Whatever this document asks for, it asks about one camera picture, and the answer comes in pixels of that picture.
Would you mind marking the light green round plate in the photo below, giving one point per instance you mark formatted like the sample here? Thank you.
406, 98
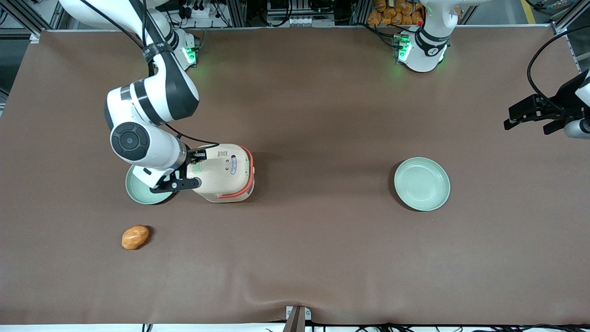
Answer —
421, 184
138, 192

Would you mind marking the orange bread roll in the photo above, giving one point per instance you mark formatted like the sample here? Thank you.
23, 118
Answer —
135, 237

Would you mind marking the white power strip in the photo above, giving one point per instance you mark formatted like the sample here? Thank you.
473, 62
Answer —
203, 12

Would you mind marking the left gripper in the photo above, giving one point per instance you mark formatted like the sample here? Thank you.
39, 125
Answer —
565, 94

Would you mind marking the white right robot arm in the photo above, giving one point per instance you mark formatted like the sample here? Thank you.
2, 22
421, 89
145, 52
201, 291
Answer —
161, 97

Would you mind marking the cream rice cooker orange trim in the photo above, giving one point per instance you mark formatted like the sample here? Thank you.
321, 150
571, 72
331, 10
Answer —
221, 177

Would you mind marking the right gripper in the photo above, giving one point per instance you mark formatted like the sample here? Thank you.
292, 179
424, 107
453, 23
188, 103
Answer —
192, 157

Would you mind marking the grey metal table bracket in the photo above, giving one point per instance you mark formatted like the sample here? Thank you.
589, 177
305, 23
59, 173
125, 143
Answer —
297, 320

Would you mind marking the brown table cover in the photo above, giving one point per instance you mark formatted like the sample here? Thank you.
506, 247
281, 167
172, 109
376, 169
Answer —
322, 258

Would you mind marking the bag of orange buns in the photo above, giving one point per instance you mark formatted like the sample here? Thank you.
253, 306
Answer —
392, 16

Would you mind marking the aluminium frame profile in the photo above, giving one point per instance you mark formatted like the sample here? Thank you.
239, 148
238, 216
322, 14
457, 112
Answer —
560, 25
237, 11
359, 11
34, 37

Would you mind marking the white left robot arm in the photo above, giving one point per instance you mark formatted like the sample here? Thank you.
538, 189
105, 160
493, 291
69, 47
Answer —
428, 48

